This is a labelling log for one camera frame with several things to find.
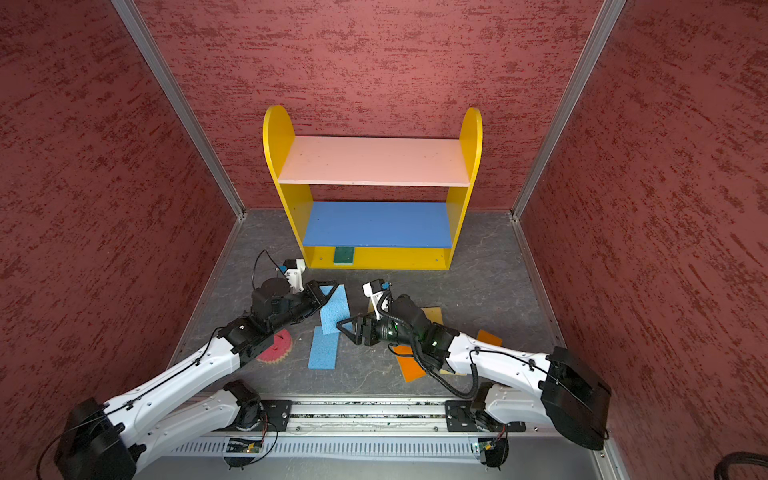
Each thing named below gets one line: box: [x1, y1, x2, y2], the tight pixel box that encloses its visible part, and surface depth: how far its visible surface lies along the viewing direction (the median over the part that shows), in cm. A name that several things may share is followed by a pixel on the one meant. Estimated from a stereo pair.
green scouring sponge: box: [334, 247, 355, 265], surface depth 105 cm
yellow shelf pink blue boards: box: [262, 105, 483, 270], surface depth 85 cm
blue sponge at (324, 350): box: [308, 326, 340, 370], surface depth 85 cm
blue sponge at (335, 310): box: [319, 284, 351, 335], surface depth 74 cm
